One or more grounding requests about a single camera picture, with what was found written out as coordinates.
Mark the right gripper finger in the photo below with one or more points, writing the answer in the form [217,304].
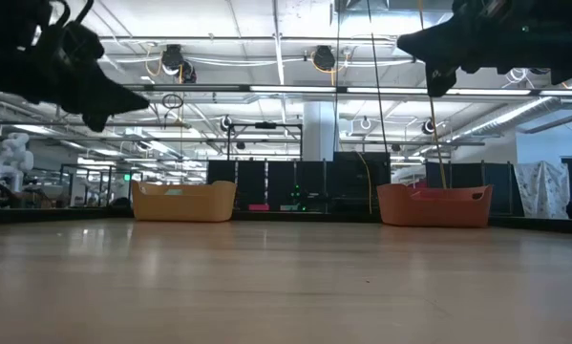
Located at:
[429,40]

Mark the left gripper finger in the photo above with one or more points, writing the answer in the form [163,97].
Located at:
[123,98]

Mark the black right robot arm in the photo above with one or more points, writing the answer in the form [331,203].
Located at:
[562,38]

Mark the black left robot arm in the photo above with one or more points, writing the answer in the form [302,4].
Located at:
[4,48]

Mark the yellow plastic bin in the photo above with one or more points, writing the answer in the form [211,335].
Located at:
[185,205]

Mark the white column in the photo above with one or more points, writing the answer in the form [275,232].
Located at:
[320,134]

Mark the black partition panels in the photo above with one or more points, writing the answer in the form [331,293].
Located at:
[498,188]
[252,184]

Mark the patterned white cloth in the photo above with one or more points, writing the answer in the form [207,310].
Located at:
[543,191]

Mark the orange plastic bin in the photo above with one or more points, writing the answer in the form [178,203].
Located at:
[433,212]

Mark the pink flat object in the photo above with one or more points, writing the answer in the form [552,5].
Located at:
[259,207]

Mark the black device with green lights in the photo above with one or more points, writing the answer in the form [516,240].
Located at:
[296,194]

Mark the teal flat object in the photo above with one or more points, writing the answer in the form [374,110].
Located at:
[290,208]

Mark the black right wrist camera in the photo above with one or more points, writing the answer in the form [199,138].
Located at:
[439,81]

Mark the silver ventilation duct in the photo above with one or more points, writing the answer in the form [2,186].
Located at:
[529,112]

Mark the black aluminium table frame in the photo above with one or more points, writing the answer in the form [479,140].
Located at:
[51,215]

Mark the black gantry frame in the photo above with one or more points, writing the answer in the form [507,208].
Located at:
[265,125]

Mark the grey ceiling rail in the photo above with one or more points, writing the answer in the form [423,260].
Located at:
[290,89]

